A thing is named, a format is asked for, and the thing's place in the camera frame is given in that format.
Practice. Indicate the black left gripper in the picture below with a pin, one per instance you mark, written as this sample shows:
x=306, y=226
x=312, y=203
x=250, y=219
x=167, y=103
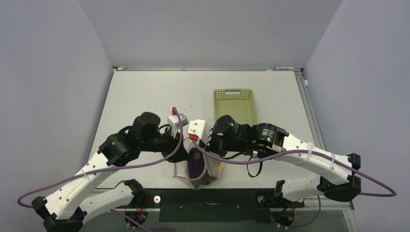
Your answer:
x=173, y=143

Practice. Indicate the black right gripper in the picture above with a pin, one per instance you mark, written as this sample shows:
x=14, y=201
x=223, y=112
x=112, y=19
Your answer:
x=212, y=147

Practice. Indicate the clear zip top bag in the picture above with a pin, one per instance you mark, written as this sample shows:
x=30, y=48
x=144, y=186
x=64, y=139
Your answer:
x=181, y=170

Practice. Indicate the beige plastic basket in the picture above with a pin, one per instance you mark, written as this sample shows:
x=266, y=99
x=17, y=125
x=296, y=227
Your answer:
x=238, y=103

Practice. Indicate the purple eggplant toy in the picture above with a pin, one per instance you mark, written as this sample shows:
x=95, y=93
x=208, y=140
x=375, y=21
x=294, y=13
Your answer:
x=202, y=170

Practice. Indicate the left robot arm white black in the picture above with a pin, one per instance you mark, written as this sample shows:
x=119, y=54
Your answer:
x=72, y=205

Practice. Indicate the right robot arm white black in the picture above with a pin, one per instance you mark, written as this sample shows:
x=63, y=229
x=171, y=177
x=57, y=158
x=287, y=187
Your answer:
x=333, y=175

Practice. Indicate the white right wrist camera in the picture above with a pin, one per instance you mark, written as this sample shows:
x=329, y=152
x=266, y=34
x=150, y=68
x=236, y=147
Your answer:
x=201, y=130

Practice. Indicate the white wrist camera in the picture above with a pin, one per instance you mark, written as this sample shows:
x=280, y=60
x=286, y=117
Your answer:
x=201, y=130
x=173, y=121

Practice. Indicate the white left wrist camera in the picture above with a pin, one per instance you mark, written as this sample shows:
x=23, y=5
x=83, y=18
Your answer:
x=173, y=121

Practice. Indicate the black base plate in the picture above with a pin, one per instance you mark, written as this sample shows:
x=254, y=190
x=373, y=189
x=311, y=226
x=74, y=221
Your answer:
x=214, y=204

